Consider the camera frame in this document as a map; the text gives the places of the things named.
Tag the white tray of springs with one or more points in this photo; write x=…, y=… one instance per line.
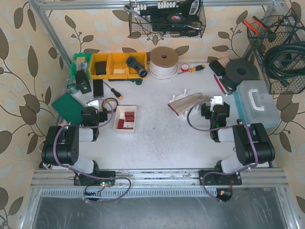
x=124, y=122

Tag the beige work glove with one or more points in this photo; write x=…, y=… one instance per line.
x=181, y=105

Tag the white peg base plate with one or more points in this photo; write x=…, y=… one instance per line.
x=176, y=97

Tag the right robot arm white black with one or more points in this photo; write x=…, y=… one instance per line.
x=252, y=145

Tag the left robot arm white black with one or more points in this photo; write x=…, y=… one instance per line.
x=61, y=147

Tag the orange tip screwdriver left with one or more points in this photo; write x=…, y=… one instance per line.
x=116, y=93

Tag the brown tape roll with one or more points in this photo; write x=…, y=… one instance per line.
x=110, y=102

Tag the black pipe fitting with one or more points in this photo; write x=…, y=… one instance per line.
x=133, y=63

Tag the red tape roll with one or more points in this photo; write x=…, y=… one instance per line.
x=184, y=67

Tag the orange black screwdriver right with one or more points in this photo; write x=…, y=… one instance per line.
x=194, y=69

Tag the black ribbed block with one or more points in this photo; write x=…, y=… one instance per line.
x=98, y=91

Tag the yellow storage bin row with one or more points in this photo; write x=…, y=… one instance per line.
x=113, y=66

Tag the black green device box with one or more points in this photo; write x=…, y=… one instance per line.
x=82, y=82

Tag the black sanding block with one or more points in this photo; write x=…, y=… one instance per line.
x=217, y=68

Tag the glass jar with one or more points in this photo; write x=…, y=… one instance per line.
x=71, y=86

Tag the green storage bin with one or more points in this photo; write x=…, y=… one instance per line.
x=81, y=61

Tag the black filament spool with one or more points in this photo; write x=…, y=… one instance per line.
x=239, y=70

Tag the teal clear toolbox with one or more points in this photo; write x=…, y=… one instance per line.
x=255, y=104

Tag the white cable spool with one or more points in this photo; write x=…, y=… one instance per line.
x=163, y=63

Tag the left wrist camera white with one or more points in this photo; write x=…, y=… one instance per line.
x=96, y=104

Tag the red handled hex key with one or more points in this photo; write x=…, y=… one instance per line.
x=225, y=92

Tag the wire basket top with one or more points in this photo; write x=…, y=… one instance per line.
x=156, y=19

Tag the wire basket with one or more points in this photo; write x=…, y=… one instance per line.
x=280, y=53
x=156, y=19

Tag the orange handled pliers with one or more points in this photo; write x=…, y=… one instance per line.
x=252, y=28

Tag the wire basket right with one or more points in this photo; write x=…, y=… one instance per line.
x=280, y=53

